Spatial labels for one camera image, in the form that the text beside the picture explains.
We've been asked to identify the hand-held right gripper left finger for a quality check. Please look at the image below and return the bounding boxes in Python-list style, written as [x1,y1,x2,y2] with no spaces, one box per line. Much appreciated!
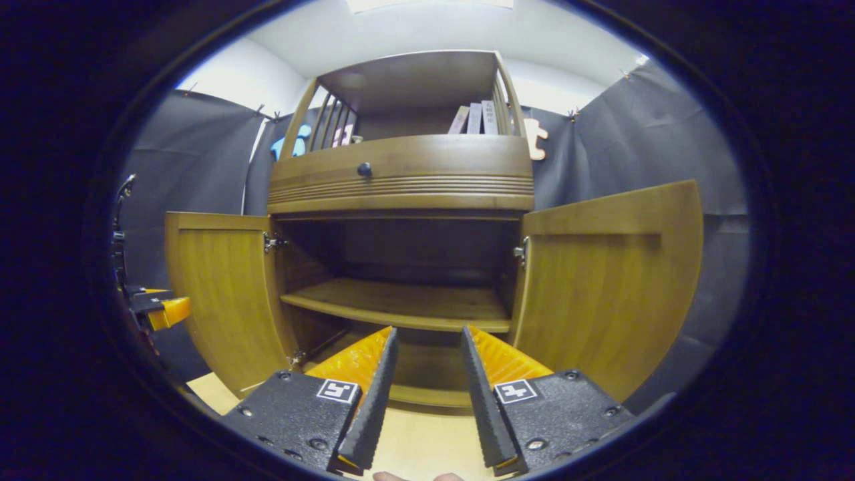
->
[220,326,400,476]

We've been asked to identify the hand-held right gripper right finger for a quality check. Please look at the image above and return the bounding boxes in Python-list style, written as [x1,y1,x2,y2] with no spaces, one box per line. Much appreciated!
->
[461,325,635,476]

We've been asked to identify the wooden shoe cabinet door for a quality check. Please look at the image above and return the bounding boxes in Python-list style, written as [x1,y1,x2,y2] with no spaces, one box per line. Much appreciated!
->
[165,211,299,399]
[509,179,704,404]

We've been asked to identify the wooden inner shelf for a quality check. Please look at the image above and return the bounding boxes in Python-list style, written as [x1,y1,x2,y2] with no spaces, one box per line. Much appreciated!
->
[281,277,512,333]

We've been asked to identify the wooden ribbed drawer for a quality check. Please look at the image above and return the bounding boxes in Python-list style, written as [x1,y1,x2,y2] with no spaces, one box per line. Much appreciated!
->
[267,135,535,216]

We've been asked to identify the black backdrop cloth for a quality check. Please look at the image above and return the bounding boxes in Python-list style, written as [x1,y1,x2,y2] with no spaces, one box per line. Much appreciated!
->
[117,60,752,415]

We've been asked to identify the large ceiling light panel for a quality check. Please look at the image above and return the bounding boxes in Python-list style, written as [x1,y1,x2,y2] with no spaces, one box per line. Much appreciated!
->
[346,0,515,15]

